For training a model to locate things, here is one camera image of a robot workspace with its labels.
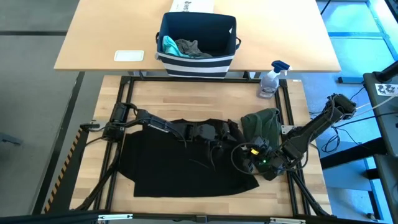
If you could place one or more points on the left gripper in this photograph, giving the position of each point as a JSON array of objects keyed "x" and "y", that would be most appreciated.
[{"x": 202, "y": 132}]

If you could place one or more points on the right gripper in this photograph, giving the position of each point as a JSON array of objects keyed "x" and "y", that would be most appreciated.
[{"x": 272, "y": 163}]

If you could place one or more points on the dark green shirt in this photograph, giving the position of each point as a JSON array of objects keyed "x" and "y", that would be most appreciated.
[{"x": 261, "y": 124}]

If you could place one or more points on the black garment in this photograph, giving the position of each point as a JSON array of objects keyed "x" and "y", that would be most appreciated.
[{"x": 174, "y": 171}]

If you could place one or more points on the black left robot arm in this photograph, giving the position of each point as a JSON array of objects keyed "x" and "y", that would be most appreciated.
[{"x": 149, "y": 123}]

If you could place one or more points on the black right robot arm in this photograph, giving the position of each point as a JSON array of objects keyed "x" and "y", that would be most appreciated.
[{"x": 314, "y": 130}]

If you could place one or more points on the navy white striped fabric bin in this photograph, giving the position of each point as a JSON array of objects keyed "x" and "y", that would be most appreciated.
[{"x": 199, "y": 67}]

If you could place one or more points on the silver mounting plate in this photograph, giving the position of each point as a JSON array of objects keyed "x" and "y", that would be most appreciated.
[{"x": 285, "y": 128}]

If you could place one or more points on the Dawn spray bottle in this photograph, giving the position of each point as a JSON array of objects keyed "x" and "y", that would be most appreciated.
[{"x": 269, "y": 84}]

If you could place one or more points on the grey garment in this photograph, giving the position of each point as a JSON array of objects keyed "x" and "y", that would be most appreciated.
[{"x": 189, "y": 48}]

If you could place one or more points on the teal garment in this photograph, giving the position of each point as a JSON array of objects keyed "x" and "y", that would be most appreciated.
[{"x": 169, "y": 46}]

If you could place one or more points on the white rectangular label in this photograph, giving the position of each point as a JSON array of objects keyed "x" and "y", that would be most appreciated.
[{"x": 129, "y": 55}]

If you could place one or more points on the black equipment cart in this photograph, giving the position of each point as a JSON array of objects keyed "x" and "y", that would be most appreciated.
[{"x": 382, "y": 140}]

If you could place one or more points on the white printed cardboard box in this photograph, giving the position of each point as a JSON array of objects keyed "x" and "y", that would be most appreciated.
[{"x": 192, "y": 5}]

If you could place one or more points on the white paper with black marks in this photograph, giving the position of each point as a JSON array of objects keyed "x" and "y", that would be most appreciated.
[{"x": 387, "y": 89}]

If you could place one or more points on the light wooden table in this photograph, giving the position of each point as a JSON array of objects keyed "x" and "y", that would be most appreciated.
[{"x": 93, "y": 31}]

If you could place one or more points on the hazard striped black base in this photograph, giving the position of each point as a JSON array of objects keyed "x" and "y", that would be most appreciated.
[{"x": 62, "y": 174}]

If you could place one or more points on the black front crossbar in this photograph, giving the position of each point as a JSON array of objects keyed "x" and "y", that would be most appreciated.
[{"x": 46, "y": 217}]

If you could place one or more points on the grey chair leg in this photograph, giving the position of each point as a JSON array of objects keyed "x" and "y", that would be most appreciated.
[{"x": 11, "y": 138}]

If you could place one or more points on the silver metal bracket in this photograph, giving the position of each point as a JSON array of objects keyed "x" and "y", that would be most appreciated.
[
  {"x": 115, "y": 217},
  {"x": 287, "y": 221}
]

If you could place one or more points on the black metal table frame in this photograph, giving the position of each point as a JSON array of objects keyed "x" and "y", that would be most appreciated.
[{"x": 124, "y": 93}]

